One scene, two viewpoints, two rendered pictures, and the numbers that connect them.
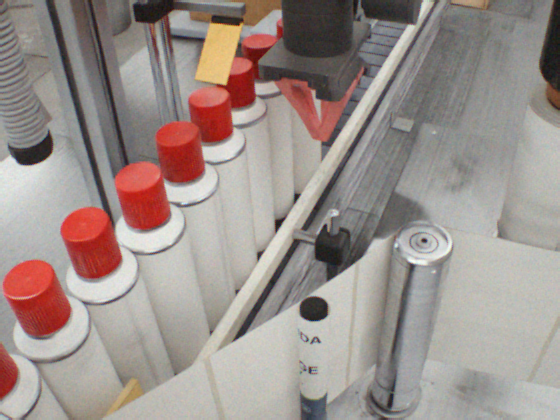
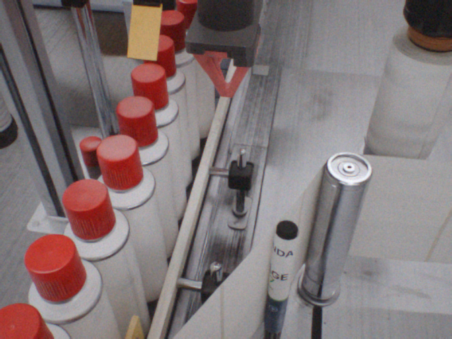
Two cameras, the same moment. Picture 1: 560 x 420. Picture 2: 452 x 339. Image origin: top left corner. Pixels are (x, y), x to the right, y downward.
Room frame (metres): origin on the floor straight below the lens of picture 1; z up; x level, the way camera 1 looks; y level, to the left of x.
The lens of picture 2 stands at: (0.01, 0.09, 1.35)
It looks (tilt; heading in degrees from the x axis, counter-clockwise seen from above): 46 degrees down; 344
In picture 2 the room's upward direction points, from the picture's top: straight up
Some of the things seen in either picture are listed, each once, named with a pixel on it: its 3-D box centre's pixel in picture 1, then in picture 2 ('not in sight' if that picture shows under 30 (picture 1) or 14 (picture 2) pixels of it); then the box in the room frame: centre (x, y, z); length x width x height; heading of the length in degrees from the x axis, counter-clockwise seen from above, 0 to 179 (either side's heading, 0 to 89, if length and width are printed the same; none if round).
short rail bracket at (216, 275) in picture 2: not in sight; (202, 292); (0.27, 0.04, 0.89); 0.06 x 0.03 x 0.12; 64
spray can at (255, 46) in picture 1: (266, 131); (176, 93); (0.50, 0.01, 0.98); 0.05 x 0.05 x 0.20
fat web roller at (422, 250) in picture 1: (406, 332); (331, 236); (0.25, -0.09, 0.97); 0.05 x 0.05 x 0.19
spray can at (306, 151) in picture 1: (296, 108); (194, 70); (0.54, -0.02, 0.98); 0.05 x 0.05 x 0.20
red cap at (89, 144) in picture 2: not in sight; (92, 151); (0.57, 0.13, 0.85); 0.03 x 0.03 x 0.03
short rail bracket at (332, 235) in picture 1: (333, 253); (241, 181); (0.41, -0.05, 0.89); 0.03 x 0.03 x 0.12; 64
